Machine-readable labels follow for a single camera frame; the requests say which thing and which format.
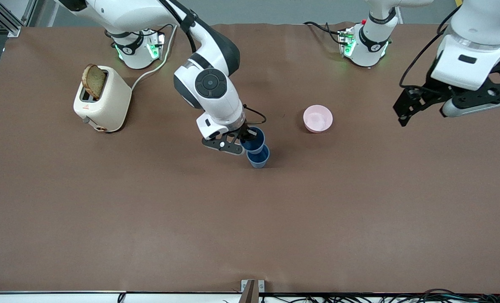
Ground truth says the black looped floor cable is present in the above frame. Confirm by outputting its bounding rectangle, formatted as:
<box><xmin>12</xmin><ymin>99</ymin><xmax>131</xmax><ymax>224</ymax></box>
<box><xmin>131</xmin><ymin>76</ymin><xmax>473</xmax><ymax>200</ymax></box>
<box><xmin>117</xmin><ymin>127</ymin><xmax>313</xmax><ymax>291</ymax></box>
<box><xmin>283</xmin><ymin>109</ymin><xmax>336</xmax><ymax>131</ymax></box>
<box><xmin>419</xmin><ymin>288</ymin><xmax>461</xmax><ymax>300</ymax></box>

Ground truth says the aluminium frame profile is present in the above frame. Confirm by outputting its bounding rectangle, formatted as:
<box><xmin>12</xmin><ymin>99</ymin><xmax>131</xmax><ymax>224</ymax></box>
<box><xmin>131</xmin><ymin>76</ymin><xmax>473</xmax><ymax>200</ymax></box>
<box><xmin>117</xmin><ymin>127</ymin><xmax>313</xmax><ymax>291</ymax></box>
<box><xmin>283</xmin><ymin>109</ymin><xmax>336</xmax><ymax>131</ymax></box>
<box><xmin>0</xmin><ymin>0</ymin><xmax>35</xmax><ymax>37</ymax></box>

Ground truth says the blue plastic cup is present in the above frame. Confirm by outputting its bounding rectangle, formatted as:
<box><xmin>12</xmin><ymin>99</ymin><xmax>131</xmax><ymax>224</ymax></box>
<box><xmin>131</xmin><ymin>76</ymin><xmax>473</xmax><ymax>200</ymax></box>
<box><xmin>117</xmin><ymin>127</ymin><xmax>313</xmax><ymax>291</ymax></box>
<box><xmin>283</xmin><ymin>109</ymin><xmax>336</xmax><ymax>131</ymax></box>
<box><xmin>246</xmin><ymin>144</ymin><xmax>270</xmax><ymax>169</ymax></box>
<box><xmin>240</xmin><ymin>127</ymin><xmax>266</xmax><ymax>154</ymax></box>

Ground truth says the white table edge rail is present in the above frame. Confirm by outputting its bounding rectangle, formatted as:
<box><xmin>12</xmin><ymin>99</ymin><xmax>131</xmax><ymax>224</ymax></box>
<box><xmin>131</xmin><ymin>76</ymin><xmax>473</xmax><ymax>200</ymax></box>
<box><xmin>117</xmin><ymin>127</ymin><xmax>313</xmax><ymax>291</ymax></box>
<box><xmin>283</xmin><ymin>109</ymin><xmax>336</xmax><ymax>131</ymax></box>
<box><xmin>0</xmin><ymin>291</ymin><xmax>242</xmax><ymax>303</ymax></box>

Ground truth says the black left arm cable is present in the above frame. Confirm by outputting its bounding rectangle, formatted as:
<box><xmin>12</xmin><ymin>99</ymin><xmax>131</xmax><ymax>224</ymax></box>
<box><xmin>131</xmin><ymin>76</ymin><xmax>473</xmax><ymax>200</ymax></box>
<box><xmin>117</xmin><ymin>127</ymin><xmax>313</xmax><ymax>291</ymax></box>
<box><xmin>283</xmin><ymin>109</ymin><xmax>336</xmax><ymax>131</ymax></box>
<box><xmin>400</xmin><ymin>5</ymin><xmax>462</xmax><ymax>89</ymax></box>

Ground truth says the right arm base control box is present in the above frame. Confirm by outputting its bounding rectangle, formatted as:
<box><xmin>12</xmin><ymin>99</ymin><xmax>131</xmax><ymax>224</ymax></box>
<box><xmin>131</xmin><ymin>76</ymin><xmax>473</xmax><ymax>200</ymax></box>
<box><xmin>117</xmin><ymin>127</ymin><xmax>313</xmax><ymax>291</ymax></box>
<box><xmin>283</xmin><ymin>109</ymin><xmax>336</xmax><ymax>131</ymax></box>
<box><xmin>148</xmin><ymin>32</ymin><xmax>165</xmax><ymax>59</ymax></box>

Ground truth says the cream white toaster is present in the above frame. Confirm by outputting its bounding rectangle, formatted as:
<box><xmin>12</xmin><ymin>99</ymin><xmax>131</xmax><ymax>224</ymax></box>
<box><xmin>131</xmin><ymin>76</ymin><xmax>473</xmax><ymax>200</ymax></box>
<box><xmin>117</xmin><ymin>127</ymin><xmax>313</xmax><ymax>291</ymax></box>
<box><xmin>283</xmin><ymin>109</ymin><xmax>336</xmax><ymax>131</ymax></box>
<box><xmin>73</xmin><ymin>65</ymin><xmax>132</xmax><ymax>133</ymax></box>

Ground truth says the black base cable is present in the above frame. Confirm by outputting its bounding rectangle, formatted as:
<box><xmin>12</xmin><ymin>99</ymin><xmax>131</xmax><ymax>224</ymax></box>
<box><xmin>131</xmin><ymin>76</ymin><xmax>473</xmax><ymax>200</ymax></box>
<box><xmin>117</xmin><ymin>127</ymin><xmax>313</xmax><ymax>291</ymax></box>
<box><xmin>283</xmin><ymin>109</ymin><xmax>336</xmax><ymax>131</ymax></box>
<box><xmin>304</xmin><ymin>21</ymin><xmax>343</xmax><ymax>45</ymax></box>

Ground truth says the brown bread slice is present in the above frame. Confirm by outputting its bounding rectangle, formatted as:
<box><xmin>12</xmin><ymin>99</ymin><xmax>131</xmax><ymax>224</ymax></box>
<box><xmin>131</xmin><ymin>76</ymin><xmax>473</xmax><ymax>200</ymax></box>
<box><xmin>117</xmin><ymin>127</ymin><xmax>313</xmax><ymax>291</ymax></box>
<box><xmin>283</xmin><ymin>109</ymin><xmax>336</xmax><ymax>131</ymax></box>
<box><xmin>82</xmin><ymin>64</ymin><xmax>107</xmax><ymax>100</ymax></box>

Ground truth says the black left camera mount plate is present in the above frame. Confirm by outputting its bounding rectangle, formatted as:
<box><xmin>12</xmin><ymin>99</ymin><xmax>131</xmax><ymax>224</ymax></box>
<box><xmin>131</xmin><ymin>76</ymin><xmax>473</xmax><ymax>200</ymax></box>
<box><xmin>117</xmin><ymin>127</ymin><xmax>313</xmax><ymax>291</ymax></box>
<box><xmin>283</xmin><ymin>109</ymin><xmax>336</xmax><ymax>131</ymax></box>
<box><xmin>454</xmin><ymin>63</ymin><xmax>500</xmax><ymax>106</ymax></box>

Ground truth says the left arm base control box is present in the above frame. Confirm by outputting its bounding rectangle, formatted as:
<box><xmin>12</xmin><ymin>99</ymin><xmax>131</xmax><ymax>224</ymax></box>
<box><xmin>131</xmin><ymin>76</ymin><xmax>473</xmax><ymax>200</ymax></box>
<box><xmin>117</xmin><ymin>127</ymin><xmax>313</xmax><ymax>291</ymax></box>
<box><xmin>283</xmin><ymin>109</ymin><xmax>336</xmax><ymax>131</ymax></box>
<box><xmin>338</xmin><ymin>27</ymin><xmax>356</xmax><ymax>57</ymax></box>

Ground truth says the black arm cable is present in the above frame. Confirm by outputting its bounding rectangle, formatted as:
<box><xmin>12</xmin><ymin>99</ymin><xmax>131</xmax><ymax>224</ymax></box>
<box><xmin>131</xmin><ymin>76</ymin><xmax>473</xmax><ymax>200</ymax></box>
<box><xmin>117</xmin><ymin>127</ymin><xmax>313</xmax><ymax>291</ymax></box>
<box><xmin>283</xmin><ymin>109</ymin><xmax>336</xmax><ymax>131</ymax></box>
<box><xmin>400</xmin><ymin>5</ymin><xmax>462</xmax><ymax>89</ymax></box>
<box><xmin>159</xmin><ymin>0</ymin><xmax>267</xmax><ymax>125</ymax></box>

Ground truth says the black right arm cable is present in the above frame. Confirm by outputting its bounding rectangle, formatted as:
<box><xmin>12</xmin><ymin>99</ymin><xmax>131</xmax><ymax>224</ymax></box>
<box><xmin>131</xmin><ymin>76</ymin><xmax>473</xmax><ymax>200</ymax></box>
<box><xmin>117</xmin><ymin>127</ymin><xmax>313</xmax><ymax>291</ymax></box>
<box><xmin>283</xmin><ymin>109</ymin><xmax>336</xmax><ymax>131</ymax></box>
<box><xmin>159</xmin><ymin>0</ymin><xmax>267</xmax><ymax>125</ymax></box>

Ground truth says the grey metal bracket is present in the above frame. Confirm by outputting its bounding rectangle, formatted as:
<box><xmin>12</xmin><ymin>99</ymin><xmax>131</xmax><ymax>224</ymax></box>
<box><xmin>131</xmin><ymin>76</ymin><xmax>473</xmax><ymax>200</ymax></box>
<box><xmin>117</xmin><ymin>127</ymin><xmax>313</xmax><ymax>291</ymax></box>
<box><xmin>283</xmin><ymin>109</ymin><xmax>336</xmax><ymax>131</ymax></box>
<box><xmin>241</xmin><ymin>279</ymin><xmax>265</xmax><ymax>303</ymax></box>

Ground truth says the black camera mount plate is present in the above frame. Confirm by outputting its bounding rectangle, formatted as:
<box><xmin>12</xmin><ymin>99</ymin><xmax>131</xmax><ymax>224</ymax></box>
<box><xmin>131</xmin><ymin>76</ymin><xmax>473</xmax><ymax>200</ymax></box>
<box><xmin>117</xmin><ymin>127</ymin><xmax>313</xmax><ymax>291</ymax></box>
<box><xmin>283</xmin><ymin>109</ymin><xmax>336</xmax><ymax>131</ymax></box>
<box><xmin>202</xmin><ymin>134</ymin><xmax>244</xmax><ymax>156</ymax></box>
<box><xmin>454</xmin><ymin>63</ymin><xmax>500</xmax><ymax>106</ymax></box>

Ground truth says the black right camera mount plate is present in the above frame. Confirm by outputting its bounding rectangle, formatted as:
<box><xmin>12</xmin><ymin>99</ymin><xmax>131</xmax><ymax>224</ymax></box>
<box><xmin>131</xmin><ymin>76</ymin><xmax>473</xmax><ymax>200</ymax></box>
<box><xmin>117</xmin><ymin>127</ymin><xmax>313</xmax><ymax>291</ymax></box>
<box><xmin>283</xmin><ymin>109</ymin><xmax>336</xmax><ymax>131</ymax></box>
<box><xmin>202</xmin><ymin>134</ymin><xmax>244</xmax><ymax>156</ymax></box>

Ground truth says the brown table cover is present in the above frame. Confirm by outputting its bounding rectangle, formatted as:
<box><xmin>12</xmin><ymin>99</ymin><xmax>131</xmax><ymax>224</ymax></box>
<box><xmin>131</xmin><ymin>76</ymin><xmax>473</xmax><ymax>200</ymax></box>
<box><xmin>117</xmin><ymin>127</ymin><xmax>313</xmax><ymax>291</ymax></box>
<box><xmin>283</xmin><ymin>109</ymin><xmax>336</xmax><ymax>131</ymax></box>
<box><xmin>0</xmin><ymin>22</ymin><xmax>500</xmax><ymax>294</ymax></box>

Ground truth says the pink bowl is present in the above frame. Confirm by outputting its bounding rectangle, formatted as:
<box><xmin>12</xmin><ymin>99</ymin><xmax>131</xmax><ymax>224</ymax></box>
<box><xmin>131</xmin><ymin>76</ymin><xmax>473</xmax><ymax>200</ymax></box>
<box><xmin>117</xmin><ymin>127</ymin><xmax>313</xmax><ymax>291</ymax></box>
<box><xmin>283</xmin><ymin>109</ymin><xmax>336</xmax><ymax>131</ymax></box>
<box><xmin>303</xmin><ymin>105</ymin><xmax>334</xmax><ymax>133</ymax></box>

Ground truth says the white toaster power cable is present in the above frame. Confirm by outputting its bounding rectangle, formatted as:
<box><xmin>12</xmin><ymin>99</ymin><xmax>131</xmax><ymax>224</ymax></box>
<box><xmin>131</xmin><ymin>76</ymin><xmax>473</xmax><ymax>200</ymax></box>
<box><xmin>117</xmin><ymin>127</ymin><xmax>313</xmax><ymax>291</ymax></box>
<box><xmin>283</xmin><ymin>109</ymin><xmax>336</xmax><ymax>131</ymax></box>
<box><xmin>130</xmin><ymin>24</ymin><xmax>178</xmax><ymax>90</ymax></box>

